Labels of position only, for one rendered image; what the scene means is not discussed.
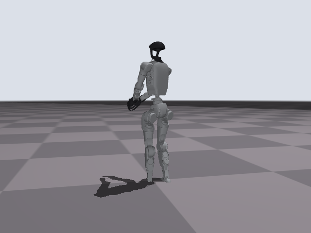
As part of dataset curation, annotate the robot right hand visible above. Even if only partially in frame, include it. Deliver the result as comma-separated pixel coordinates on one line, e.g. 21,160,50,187
131,96,146,111

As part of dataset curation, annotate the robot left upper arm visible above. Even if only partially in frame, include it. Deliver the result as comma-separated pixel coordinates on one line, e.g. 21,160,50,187
135,62,154,90

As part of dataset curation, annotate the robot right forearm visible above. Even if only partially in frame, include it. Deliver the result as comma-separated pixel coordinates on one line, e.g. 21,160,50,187
140,92,152,101

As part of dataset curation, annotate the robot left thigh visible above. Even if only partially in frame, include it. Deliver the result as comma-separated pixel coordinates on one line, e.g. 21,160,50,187
141,109,157,157

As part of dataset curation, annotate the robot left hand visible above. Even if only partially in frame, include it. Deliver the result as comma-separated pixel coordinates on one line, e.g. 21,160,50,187
127,97,138,111

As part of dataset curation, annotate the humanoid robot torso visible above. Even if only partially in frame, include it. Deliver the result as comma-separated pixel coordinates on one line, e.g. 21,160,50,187
146,59,169,118

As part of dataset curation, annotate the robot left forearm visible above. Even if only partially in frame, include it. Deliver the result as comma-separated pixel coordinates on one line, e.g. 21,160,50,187
133,83,141,101

